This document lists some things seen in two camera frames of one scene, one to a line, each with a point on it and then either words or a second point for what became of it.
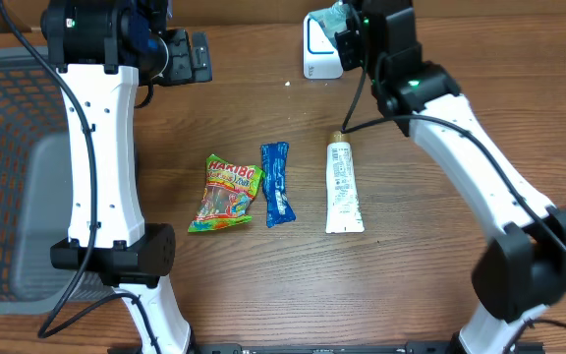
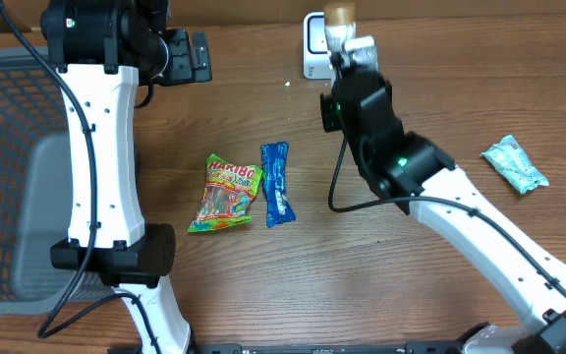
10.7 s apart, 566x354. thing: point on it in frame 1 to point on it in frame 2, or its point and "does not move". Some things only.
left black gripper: x=186 y=70 does not move
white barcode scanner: x=320 y=58 does not move
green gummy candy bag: x=228 y=194 does not move
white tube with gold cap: x=344 y=212 to x=340 y=24
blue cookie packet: x=274 y=161 does not move
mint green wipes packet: x=332 y=20 to x=511 y=160
